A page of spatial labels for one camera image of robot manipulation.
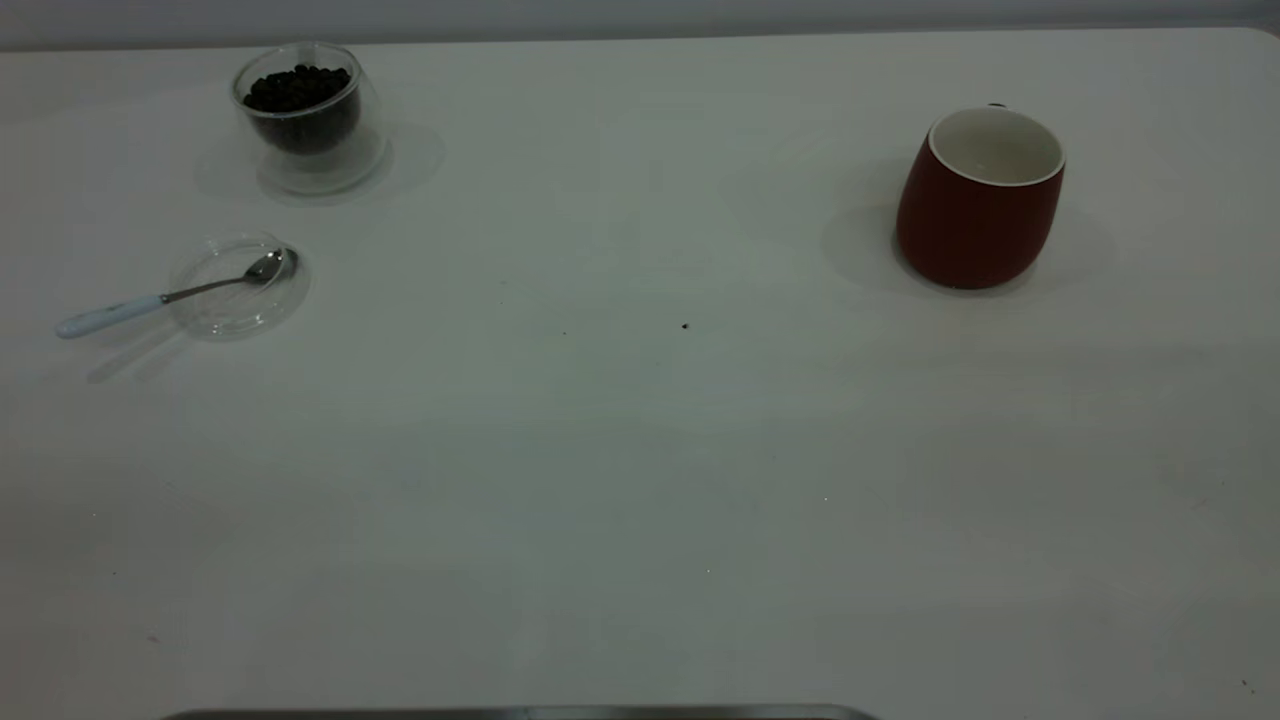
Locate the clear glass saucer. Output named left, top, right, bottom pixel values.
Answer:
left=165, top=232, right=311, bottom=341

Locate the heap of coffee beans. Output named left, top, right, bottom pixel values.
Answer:
left=243, top=64, right=361, bottom=155

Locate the metal spoon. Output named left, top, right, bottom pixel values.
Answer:
left=55, top=247, right=298, bottom=340

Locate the double-wall glass cup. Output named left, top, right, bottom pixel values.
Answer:
left=231, top=41, right=387, bottom=196

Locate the red ceramic cup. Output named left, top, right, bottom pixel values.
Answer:
left=895, top=103, right=1067, bottom=291

